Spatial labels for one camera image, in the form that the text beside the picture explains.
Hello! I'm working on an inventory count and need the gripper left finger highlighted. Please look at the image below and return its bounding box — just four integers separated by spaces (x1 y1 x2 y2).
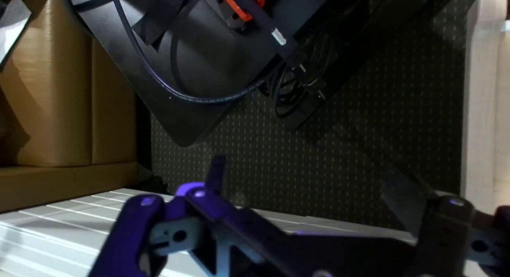
88 155 303 277

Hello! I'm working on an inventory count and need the white slatted pull out table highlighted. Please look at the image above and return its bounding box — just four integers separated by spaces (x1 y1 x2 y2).
0 188 417 277

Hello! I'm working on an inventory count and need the white paper sheet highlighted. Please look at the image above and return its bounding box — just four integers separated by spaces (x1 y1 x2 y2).
0 0 32 67

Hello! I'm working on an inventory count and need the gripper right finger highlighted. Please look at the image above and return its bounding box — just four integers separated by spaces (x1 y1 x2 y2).
379 167 510 277

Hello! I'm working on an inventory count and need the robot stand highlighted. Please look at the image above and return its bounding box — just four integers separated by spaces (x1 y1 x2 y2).
66 0 441 148

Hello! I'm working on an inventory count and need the flat brown cardboard box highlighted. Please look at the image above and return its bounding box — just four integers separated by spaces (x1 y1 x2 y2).
0 161 141 213

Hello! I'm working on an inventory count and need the coil of black cable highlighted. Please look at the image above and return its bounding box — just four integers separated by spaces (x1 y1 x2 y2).
259 30 333 119

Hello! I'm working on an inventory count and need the white cabinet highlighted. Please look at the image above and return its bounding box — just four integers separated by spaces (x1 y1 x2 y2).
460 0 510 214

